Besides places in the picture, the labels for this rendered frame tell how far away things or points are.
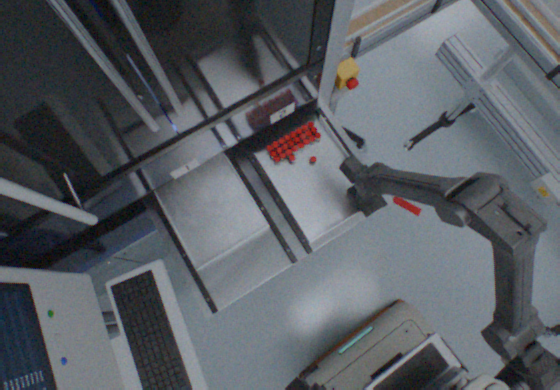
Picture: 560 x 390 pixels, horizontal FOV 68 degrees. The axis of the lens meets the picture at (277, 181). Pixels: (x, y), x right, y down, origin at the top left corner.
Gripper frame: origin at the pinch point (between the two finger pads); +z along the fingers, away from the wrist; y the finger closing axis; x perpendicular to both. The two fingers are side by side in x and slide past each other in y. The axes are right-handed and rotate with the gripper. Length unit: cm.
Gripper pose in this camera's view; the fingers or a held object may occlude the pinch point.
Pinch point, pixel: (361, 207)
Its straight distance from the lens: 133.7
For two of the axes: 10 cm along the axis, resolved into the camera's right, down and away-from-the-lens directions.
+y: -5.2, -7.8, 3.5
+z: 0.8, 3.7, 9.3
